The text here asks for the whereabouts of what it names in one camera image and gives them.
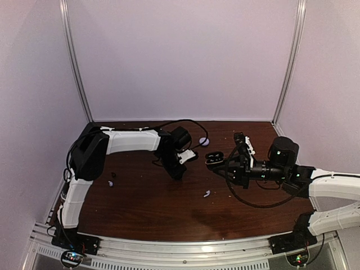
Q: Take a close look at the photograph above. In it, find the front aluminium rail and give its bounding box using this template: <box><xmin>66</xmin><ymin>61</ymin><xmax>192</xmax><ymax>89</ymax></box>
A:
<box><xmin>20</xmin><ymin>224</ymin><xmax>350</xmax><ymax>269</ymax></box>

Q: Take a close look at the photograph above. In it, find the right circuit board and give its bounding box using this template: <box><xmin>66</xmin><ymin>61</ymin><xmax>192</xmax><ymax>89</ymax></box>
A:
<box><xmin>286</xmin><ymin>251</ymin><xmax>309</xmax><ymax>268</ymax></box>

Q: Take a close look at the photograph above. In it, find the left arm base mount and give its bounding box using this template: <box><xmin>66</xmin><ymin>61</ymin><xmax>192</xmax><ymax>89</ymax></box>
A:
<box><xmin>51</xmin><ymin>231</ymin><xmax>100</xmax><ymax>255</ymax></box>

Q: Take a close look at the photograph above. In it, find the circuit board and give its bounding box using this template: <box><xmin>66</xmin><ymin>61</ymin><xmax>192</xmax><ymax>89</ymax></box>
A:
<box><xmin>60</xmin><ymin>250</ymin><xmax>84</xmax><ymax>268</ymax></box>
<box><xmin>286</xmin><ymin>251</ymin><xmax>309</xmax><ymax>268</ymax></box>

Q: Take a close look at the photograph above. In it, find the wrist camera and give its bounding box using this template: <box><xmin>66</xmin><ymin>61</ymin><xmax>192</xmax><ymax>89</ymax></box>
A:
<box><xmin>177</xmin><ymin>150</ymin><xmax>198</xmax><ymax>164</ymax></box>
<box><xmin>233</xmin><ymin>132</ymin><xmax>255</xmax><ymax>158</ymax></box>

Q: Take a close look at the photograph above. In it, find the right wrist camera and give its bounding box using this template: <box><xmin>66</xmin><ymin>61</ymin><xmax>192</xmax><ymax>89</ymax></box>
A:
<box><xmin>233</xmin><ymin>132</ymin><xmax>255</xmax><ymax>158</ymax></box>

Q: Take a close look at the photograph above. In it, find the purple round charging case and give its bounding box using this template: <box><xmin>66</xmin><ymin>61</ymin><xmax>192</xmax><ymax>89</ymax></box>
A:
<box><xmin>199</xmin><ymin>137</ymin><xmax>209</xmax><ymax>147</ymax></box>

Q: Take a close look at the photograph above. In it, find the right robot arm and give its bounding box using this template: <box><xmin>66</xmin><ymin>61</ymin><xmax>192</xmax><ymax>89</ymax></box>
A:
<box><xmin>205</xmin><ymin>133</ymin><xmax>359</xmax><ymax>249</ymax></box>

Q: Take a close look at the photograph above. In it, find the aluminium frame post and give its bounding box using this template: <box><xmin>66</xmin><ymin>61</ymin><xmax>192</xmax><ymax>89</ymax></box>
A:
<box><xmin>272</xmin><ymin>0</ymin><xmax>307</xmax><ymax>127</ymax></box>
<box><xmin>59</xmin><ymin>0</ymin><xmax>94</xmax><ymax>122</ymax></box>

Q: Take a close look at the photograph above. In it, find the black earbud charging case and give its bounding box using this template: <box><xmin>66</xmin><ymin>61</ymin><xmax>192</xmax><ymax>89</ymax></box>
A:
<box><xmin>205</xmin><ymin>151</ymin><xmax>224</xmax><ymax>166</ymax></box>

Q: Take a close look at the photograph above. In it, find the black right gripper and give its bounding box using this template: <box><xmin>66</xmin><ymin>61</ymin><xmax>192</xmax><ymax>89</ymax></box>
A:
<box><xmin>213</xmin><ymin>153</ymin><xmax>288</xmax><ymax>190</ymax></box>

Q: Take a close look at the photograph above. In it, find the right aluminium frame post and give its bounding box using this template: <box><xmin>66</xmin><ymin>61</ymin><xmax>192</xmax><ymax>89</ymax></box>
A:
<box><xmin>272</xmin><ymin>0</ymin><xmax>307</xmax><ymax>127</ymax></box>

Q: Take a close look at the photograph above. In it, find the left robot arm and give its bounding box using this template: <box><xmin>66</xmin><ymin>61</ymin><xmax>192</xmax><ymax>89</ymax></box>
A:
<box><xmin>56</xmin><ymin>125</ymin><xmax>198</xmax><ymax>250</ymax></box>

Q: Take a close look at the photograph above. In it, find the left circuit board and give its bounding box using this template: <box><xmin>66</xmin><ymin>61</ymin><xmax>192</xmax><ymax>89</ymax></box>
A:
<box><xmin>60</xmin><ymin>250</ymin><xmax>84</xmax><ymax>268</ymax></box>

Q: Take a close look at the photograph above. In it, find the left aluminium frame post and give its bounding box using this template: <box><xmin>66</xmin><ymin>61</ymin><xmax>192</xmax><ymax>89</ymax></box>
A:
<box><xmin>59</xmin><ymin>0</ymin><xmax>94</xmax><ymax>122</ymax></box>

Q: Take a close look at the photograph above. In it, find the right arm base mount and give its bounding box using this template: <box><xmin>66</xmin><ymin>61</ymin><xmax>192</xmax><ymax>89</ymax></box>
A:
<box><xmin>269</xmin><ymin>232</ymin><xmax>317</xmax><ymax>254</ymax></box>

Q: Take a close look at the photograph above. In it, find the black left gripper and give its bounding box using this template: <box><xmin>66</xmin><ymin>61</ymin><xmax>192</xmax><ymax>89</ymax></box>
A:
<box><xmin>159</xmin><ymin>150</ymin><xmax>187</xmax><ymax>180</ymax></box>

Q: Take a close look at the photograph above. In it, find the black camera cable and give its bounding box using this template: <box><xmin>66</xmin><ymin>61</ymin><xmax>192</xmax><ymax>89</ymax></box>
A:
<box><xmin>151</xmin><ymin>119</ymin><xmax>209</xmax><ymax>152</ymax></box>
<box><xmin>224</xmin><ymin>146</ymin><xmax>298</xmax><ymax>208</ymax></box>

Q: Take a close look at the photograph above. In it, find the left black camera cable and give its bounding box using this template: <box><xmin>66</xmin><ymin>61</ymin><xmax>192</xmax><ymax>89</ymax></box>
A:
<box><xmin>151</xmin><ymin>119</ymin><xmax>209</xmax><ymax>152</ymax></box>

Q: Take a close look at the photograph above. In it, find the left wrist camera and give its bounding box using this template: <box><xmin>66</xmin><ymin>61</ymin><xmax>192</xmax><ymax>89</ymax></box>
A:
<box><xmin>177</xmin><ymin>150</ymin><xmax>198</xmax><ymax>164</ymax></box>

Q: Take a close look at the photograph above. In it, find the right black camera cable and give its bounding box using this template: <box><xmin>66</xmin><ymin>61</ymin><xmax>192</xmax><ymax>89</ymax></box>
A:
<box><xmin>224</xmin><ymin>146</ymin><xmax>298</xmax><ymax>208</ymax></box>

